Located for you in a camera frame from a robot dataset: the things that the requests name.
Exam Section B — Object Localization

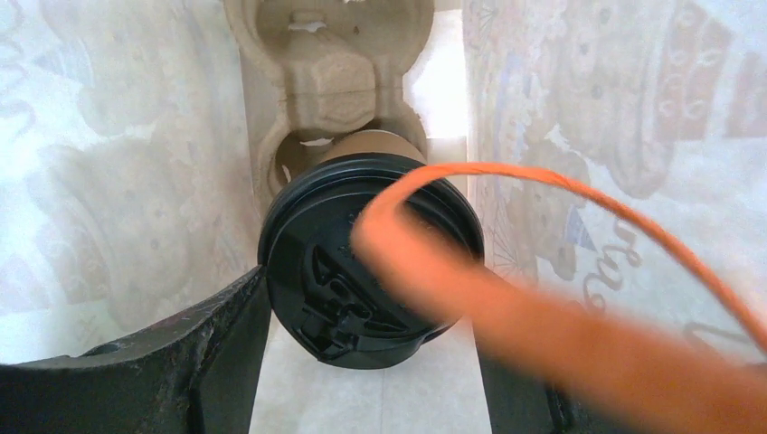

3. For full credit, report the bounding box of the brown pulp cup carrier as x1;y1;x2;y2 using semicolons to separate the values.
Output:
224;1;435;212

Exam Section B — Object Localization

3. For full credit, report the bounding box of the brown paper coffee cup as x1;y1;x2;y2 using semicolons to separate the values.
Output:
318;129;427;164

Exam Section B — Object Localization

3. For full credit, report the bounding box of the cream paper gift bag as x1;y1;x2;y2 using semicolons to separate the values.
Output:
0;0;767;434

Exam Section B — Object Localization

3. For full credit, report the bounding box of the black plastic cup lid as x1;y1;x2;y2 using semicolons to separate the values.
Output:
258;153;447;370

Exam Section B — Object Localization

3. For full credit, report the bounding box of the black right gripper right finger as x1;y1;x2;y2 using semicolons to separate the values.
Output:
477;343;600;433

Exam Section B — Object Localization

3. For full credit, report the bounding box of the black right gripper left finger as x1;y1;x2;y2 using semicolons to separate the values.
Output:
1;268;271;433

